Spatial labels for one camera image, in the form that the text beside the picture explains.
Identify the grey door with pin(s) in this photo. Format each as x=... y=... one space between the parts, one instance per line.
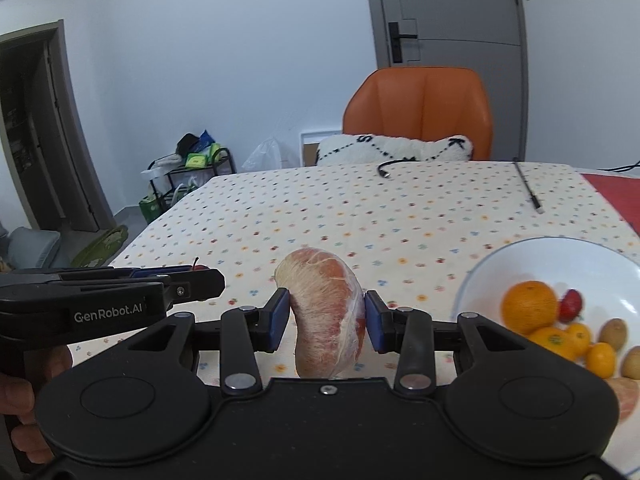
x=488 y=36

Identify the white black-stitched cushion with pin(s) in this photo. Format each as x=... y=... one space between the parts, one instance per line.
x=347 y=149

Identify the floral cream tablecloth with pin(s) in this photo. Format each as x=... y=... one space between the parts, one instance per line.
x=412 y=231

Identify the black metal shelf rack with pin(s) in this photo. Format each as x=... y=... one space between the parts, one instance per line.
x=170 y=178

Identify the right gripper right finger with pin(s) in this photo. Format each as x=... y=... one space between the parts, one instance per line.
x=407 y=332

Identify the white framed board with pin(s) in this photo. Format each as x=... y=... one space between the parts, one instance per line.
x=308 y=145

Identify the brown longan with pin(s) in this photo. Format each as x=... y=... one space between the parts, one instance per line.
x=614 y=333
x=631 y=364

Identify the white plate with blue rim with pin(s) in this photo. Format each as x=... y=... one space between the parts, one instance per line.
x=596 y=288

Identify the large orange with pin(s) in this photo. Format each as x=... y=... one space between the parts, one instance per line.
x=550 y=342
x=529 y=306

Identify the clear plastic bag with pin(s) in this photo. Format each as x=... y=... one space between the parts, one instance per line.
x=266 y=156

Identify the person's left hand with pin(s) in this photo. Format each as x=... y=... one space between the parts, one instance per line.
x=18 y=398

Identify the small yellow kumquat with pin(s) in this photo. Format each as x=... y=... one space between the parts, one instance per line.
x=580 y=337
x=600 y=359

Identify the long pomelo segment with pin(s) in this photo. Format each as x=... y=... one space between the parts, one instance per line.
x=327 y=302

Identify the red table mat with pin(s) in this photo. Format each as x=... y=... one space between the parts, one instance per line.
x=623 y=193

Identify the short pomelo segment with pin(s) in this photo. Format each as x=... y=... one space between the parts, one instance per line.
x=626 y=391

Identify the black door handle lock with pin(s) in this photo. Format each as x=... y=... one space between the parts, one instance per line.
x=395 y=37

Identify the orange leather chair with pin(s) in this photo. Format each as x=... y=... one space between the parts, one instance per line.
x=423 y=103

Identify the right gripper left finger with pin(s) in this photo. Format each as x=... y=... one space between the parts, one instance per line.
x=245 y=331

